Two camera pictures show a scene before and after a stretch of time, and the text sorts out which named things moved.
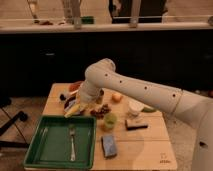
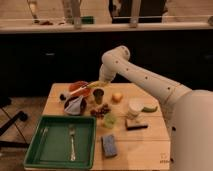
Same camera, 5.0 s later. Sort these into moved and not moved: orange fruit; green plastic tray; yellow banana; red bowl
Moved: yellow banana
Not moved: green plastic tray; orange fruit; red bowl
